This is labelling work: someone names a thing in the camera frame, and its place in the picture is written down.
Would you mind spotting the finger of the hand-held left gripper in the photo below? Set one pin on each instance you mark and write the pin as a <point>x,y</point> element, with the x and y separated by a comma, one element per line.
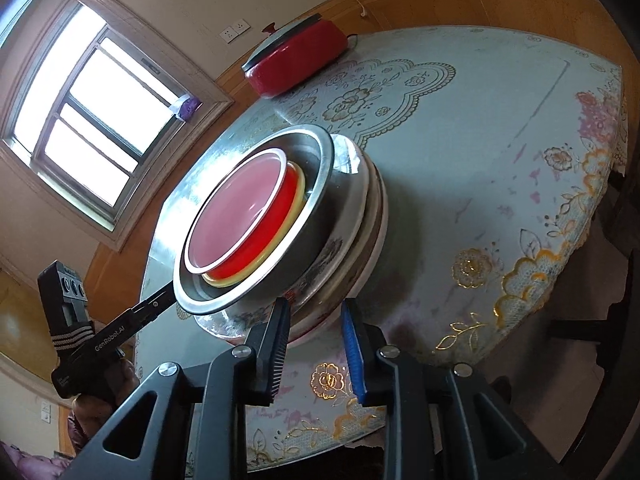
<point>159,314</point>
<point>152,302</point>

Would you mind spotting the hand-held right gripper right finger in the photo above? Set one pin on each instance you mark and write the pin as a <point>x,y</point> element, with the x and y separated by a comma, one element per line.
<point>352,355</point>

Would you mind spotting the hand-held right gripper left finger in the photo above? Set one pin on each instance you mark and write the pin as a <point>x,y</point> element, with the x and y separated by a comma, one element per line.
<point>275,355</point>

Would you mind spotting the yellow plastic bowl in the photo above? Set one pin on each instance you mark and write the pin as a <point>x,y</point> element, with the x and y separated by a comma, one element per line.
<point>222,280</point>

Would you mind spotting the red plastic bowl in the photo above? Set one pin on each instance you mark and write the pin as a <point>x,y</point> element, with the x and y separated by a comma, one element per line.
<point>235,210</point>

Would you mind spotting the stainless steel bowl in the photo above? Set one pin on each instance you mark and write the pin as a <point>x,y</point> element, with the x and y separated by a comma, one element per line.
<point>320,185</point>

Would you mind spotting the person's left forearm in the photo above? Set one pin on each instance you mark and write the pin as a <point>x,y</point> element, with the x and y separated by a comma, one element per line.
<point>80,430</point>

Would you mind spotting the person's left hand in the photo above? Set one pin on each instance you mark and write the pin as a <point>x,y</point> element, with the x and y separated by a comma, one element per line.
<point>127,372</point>

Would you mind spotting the wooden door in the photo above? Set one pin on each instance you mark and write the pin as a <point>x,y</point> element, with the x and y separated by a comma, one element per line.
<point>20,310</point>

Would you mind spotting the purple padded fabric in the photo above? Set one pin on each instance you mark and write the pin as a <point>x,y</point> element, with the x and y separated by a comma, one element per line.
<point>30,462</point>

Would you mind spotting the purple tissue pack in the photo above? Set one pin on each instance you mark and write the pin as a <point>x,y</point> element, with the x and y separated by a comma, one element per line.
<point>189,107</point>

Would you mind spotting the pale blue floral tablecloth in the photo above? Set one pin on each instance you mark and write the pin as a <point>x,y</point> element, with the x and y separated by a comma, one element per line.
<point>475,185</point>

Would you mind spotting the dark wooden chair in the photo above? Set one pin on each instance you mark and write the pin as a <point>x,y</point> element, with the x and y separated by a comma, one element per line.
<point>625,220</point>
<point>585,330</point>

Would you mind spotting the sliding glass window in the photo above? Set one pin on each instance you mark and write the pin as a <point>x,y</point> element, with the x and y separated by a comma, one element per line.
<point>150,42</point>

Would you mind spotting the red electric cooking pot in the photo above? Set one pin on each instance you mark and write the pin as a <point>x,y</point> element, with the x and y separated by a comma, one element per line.
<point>295,67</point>

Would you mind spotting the grey-green pot lid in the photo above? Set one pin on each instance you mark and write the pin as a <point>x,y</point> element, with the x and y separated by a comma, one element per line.
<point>285,42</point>

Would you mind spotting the white wall switch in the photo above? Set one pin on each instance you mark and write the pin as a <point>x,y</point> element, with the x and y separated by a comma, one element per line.
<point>45,412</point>

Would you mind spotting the white wall socket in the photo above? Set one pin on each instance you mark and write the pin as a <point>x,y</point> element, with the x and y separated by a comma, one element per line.
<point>242,26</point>
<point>228,35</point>

